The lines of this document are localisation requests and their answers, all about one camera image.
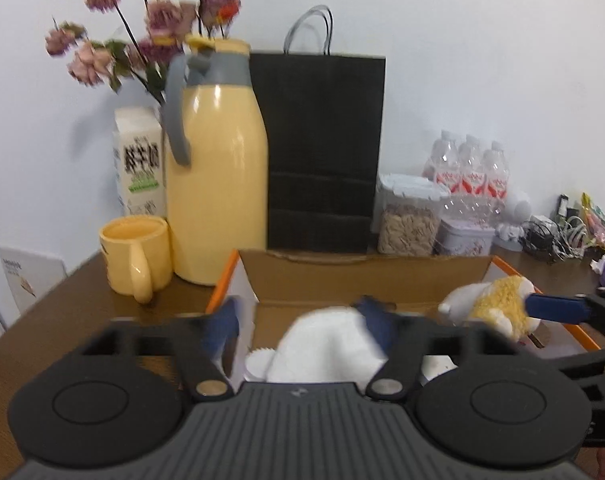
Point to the water bottle right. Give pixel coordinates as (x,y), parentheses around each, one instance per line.
(496,177)

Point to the white round lid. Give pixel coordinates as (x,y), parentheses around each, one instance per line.
(258,363)

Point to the white cloth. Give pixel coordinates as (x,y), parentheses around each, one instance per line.
(327,345)

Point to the colourful snack packet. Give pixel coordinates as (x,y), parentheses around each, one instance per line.
(594,219)

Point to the translucent plastic storage box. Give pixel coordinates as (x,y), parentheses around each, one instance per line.
(435,366)

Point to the white robot figurine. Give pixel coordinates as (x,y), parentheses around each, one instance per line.
(511,228)

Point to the dried pink rose bouquet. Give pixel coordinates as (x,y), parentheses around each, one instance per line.
(151,34)

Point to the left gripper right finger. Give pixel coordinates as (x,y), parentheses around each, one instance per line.
(405,340)

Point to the yellow white plush toy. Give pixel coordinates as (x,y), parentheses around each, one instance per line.
(499,304)

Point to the clear snack container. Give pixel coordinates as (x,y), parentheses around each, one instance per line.
(410,211)

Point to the water bottle left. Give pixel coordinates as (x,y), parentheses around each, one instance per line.
(442,165)

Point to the yellow ceramic mug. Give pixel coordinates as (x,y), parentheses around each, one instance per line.
(137,254)

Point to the white milk carton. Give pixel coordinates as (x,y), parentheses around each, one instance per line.
(139,161)

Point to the black paper bag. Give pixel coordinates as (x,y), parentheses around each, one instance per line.
(323,115)

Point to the yellow thermos jug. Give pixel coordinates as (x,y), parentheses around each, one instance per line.
(217,160)

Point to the water bottle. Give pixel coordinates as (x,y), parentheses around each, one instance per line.
(471,170)
(496,177)
(442,165)

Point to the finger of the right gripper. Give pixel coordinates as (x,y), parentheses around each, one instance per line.
(588,309)
(585,367)

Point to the red cardboard box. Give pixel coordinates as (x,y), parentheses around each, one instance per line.
(273,289)

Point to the water bottle middle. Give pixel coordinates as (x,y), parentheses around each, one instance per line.
(471,170)

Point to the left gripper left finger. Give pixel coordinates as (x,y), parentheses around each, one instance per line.
(196,345)

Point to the small printed tin box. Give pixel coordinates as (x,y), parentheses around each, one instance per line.
(463,238)

